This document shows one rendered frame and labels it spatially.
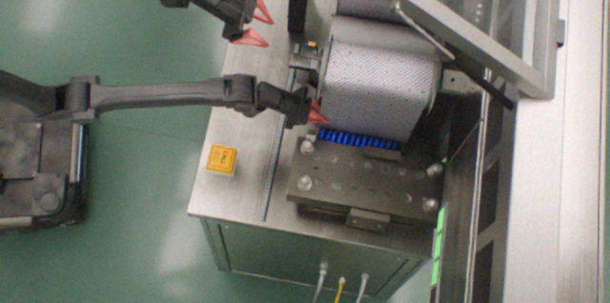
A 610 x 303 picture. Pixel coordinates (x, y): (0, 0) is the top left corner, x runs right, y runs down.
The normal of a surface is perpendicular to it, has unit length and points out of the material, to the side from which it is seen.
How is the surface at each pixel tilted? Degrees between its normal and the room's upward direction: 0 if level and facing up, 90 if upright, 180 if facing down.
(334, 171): 0
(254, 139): 0
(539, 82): 37
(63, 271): 0
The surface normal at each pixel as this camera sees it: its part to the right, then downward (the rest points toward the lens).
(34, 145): 0.06, -0.36
